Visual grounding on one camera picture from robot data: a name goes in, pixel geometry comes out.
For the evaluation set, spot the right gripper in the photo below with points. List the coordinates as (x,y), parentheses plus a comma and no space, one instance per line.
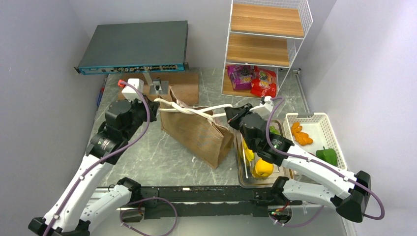
(234,114)

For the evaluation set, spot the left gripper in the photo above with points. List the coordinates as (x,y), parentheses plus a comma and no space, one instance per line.
(152,105)

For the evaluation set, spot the brown burlap grocery bag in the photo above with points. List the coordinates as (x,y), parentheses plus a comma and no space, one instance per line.
(196,128)

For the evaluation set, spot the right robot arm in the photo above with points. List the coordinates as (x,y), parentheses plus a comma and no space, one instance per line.
(346,192)

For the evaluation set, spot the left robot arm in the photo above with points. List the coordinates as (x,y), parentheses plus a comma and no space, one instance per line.
(91,163)

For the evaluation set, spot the purple snack bag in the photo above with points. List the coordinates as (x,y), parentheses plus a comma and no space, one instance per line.
(241,76)

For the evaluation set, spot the red snack bag lower shelf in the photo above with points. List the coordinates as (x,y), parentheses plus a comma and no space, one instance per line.
(264,83)

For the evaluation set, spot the wooden base board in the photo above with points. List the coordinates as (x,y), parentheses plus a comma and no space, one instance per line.
(184,85)

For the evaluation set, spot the green grapes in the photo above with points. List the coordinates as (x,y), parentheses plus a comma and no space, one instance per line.
(273,130)

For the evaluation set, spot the yellow banana bunch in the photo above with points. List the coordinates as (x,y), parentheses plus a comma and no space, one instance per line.
(249,155)

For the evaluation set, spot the yellow lemon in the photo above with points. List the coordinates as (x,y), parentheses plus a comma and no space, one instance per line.
(262,169)

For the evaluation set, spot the stainless steel tray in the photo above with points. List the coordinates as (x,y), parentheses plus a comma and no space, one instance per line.
(246,168)

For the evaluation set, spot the orange carrot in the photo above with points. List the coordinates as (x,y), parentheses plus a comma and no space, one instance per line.
(301,137)

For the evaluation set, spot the white plastic basket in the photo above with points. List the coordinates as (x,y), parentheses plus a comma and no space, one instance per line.
(319,129)

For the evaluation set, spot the green bell pepper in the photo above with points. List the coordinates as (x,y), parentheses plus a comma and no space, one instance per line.
(328,155)

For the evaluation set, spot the metal switch stand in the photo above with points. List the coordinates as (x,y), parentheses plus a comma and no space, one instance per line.
(155,86)

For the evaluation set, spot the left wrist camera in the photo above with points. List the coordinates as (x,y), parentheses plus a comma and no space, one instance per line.
(127,92)

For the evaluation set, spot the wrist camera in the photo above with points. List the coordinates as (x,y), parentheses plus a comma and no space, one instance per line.
(265,107)
(127,92)

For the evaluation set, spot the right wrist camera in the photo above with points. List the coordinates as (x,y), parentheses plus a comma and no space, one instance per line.
(265,107)

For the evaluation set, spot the grey network switch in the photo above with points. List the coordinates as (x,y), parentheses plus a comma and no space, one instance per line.
(136,48)

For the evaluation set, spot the white wire shelf rack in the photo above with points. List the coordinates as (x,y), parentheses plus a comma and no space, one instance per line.
(267,33)

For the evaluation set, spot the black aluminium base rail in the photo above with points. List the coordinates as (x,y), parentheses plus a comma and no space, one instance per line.
(211,201)

